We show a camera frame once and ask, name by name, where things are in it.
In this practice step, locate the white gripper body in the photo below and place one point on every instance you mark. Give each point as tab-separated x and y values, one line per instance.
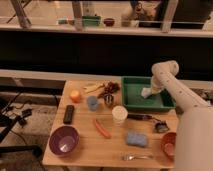
156	86

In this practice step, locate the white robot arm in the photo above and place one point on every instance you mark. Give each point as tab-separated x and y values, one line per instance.
194	140

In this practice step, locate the green plastic tray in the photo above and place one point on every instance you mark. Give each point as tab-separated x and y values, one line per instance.
132	99

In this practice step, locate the brown dried bunch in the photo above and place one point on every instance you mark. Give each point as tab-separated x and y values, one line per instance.
110	88

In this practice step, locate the white paper cup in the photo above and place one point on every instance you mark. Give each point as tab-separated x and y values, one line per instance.
119	114

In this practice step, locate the metal whisk cup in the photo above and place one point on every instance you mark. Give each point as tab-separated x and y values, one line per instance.
109	100

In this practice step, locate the orange red bowl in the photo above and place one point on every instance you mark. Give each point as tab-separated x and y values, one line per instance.
168	144

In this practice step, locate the blue sponge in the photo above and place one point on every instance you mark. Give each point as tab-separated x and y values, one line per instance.
136	139

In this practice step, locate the small blue cup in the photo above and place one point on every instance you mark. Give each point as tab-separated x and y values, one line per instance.
92	102

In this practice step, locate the yellow banana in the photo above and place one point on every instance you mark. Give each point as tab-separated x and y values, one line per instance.
92	87

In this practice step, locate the dark red background bowl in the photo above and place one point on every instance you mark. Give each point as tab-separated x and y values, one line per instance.
109	22

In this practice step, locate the orange carrot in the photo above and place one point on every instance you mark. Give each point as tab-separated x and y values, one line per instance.
101	129

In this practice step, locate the silver fork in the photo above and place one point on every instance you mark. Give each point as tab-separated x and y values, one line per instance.
131	157

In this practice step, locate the orange fruit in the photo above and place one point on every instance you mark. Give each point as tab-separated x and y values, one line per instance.
75	96

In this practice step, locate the green box in background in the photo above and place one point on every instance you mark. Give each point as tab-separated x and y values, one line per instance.
91	20

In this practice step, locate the black remote control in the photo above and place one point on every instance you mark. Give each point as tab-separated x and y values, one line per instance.
68	114

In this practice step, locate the purple bowl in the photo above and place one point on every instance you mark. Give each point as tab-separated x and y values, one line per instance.
63	140

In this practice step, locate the black handled brush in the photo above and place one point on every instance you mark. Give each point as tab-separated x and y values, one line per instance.
160	126

